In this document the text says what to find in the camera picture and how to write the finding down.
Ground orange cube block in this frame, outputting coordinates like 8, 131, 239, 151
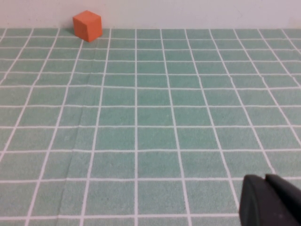
72, 10, 103, 43

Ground green checked tablecloth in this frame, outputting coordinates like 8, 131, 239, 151
0, 28, 301, 226

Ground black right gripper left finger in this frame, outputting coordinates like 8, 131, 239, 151
239, 174, 301, 226

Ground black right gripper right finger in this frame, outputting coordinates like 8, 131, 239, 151
265, 173, 301, 219

